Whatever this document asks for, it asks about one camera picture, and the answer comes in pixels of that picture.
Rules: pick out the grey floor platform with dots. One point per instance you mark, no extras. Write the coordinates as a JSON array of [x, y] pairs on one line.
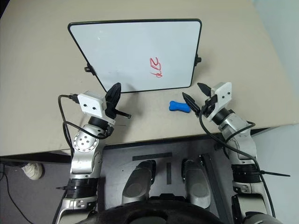
[[116, 154]]

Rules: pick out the blue bone-shaped eraser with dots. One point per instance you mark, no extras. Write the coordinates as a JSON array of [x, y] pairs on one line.
[[179, 106]]

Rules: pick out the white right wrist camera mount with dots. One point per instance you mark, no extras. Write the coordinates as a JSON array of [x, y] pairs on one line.
[[222, 93]]

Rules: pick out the short black tape strip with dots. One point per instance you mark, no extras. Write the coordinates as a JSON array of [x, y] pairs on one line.
[[168, 173]]

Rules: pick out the long black tape strip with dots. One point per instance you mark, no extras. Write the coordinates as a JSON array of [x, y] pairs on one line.
[[151, 156]]

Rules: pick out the white shoe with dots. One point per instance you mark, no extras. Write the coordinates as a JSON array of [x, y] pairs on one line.
[[32, 170]]

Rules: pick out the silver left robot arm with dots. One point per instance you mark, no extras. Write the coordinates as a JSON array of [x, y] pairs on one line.
[[81, 151]]

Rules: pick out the white board with black frame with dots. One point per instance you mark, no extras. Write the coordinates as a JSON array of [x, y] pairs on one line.
[[130, 51]]

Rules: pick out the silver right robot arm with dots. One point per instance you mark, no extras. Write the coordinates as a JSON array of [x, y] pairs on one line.
[[243, 142]]

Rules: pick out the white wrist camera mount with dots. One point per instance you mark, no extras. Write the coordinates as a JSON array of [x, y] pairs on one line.
[[92, 103], [222, 93]]

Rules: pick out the silver rounded robot leg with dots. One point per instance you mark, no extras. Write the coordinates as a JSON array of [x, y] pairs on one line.
[[197, 184], [137, 182]]

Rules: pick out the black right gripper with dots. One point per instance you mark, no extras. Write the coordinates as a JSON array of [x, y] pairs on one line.
[[208, 106]]

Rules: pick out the black whiteboard stand knob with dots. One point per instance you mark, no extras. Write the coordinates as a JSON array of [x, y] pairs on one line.
[[198, 59], [87, 68]]

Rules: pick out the dark rounded robot body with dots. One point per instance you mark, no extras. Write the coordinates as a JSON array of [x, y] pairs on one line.
[[154, 212]]

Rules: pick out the black zip tie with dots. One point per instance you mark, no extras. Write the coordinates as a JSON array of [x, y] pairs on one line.
[[275, 173], [61, 187]]

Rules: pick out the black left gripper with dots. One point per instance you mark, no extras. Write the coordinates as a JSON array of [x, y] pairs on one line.
[[111, 112]]

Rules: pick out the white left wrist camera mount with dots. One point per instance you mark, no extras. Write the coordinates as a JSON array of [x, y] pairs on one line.
[[92, 103]]

